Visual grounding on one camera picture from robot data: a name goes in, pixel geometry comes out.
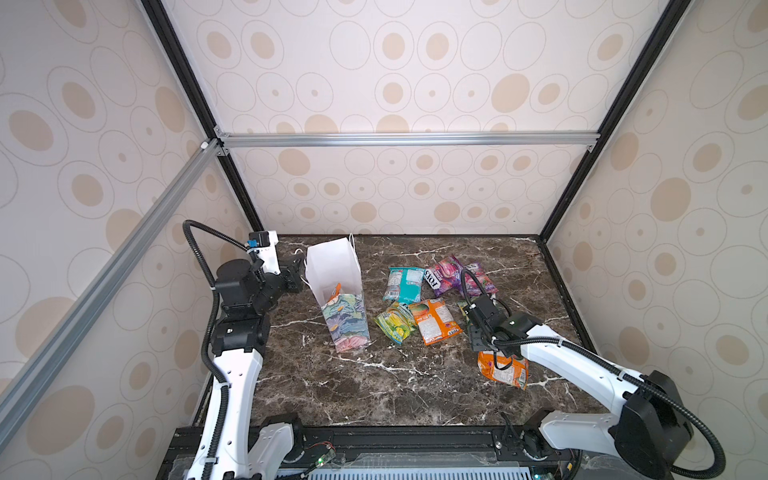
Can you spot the yellow green snack packet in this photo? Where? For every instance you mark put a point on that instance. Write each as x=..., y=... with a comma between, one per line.
x=396, y=322

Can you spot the silver aluminium rail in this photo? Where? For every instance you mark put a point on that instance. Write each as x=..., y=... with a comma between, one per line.
x=423, y=139
x=44, y=366

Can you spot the black left corner post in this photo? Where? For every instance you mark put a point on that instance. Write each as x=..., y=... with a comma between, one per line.
x=160, y=22

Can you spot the white floral paper bag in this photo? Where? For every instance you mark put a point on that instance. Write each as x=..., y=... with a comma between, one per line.
x=328, y=264

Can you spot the teal snack packet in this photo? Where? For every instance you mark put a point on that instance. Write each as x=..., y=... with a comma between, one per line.
x=404, y=285

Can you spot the purple Fox's candy packet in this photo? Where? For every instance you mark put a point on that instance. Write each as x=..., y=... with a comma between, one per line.
x=445, y=276

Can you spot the black corner post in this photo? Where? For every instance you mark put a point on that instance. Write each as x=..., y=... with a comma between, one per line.
x=160, y=22
x=649, y=54

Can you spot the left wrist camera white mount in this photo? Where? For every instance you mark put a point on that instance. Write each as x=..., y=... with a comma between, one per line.
x=261, y=247

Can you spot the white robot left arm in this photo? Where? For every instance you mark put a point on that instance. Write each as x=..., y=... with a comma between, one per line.
x=234, y=350

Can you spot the orange snack packet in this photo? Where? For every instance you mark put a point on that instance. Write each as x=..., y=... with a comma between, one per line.
x=434, y=321
x=509, y=371

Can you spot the black right corner post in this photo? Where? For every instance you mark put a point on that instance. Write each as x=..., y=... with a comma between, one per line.
x=649, y=54

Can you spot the silver rear aluminium rail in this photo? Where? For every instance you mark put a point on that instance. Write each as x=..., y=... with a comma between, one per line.
x=423, y=139

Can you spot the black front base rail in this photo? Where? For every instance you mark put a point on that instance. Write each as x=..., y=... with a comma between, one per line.
x=408, y=441

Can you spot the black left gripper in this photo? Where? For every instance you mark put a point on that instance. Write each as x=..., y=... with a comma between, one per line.
x=290, y=265

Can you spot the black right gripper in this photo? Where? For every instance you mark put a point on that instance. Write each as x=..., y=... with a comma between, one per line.
x=474, y=340

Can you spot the pink candy packet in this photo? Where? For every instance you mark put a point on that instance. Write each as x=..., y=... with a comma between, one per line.
x=478, y=283

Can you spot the silver left aluminium rail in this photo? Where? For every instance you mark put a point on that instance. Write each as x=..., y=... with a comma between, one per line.
x=44, y=366

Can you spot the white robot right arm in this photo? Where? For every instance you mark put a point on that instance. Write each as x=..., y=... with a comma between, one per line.
x=646, y=423

